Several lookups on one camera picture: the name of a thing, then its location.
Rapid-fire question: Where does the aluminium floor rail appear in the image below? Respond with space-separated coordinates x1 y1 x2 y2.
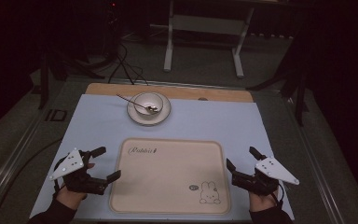
0 91 50 217
282 94 344 224

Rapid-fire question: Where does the person's right hand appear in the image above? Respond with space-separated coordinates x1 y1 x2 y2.
248 189 281 215

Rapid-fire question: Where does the light blue table mat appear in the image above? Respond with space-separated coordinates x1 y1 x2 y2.
29 93 296 223

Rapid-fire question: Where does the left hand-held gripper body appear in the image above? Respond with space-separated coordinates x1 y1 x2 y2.
48 147 109 196

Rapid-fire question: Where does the black device with red light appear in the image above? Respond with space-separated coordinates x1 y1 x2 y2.
102 0 123 62

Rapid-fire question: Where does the metal spoon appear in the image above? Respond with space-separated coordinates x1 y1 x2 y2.
115 93 160 114

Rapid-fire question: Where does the black floor cable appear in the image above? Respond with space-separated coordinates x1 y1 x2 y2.
117 54 149 86
106 42 129 85

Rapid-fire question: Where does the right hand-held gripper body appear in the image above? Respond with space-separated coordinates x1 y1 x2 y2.
230 156 300 197

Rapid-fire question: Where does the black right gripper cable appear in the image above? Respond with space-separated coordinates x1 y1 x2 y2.
276 182 286 209

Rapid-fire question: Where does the white ceramic plate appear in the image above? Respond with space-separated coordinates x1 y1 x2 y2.
126 91 172 127

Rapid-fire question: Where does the thick dark floor cable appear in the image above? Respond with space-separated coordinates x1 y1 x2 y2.
0 137 63 217

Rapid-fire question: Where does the person's left hand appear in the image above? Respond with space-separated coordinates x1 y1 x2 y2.
55 161 96 212

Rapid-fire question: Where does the white metal table frame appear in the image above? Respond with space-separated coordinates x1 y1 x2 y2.
162 0 256 79

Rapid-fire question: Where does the beige rabbit print placemat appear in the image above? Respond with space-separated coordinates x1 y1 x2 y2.
108 137 232 216

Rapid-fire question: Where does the black metal stand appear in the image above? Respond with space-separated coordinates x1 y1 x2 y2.
246 29 311 128
36 50 106 110

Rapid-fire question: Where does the white ceramic bowl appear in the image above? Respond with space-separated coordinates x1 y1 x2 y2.
132 91 165 119

